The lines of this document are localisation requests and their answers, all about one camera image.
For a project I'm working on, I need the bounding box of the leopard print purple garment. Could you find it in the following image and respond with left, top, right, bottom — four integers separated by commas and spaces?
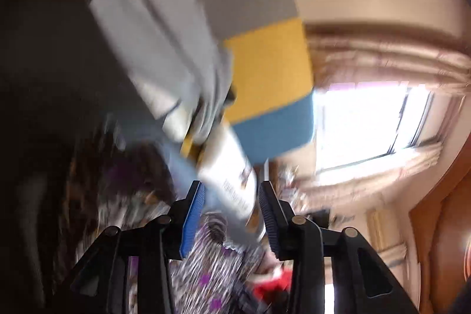
58, 122, 280, 314

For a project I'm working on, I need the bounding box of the middle patterned curtain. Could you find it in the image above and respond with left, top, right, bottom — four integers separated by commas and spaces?
278, 142, 443, 212

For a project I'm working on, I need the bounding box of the patterned curtain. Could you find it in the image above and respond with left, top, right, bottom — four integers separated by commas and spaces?
305, 23, 470, 95
278, 142, 443, 212

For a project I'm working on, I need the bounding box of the red garment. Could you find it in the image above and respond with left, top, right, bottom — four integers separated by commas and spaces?
249, 264, 293, 304

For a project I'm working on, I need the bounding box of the wooden wardrobe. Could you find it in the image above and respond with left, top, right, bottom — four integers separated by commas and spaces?
409, 140, 470, 313

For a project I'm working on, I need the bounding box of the left patterned curtain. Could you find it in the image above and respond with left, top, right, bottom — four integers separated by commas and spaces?
305, 23, 470, 95

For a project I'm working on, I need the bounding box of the grey garment on chair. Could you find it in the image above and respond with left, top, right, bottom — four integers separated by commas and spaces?
89, 0, 233, 144

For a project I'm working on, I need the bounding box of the grey yellow blue chair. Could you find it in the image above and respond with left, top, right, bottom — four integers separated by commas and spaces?
202, 0, 314, 164

